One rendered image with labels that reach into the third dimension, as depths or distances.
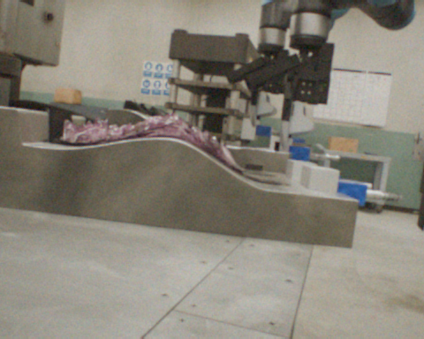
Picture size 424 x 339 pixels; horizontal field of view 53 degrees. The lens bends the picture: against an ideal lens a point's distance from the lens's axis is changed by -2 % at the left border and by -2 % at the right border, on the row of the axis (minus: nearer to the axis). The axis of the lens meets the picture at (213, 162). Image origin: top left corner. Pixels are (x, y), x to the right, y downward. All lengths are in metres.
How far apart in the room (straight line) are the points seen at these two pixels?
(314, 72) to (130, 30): 7.67
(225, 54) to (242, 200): 4.50
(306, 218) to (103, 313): 0.28
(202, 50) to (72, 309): 4.81
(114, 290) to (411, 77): 7.39
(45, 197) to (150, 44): 7.72
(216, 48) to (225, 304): 4.74
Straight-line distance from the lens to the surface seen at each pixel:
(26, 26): 1.47
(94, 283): 0.30
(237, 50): 4.92
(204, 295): 0.30
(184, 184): 0.47
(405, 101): 7.53
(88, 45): 8.74
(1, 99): 1.20
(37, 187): 0.50
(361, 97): 7.43
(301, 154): 0.82
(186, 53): 5.06
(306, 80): 0.83
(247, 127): 1.13
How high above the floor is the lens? 0.91
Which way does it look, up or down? 4 degrees down
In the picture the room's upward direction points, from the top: 7 degrees clockwise
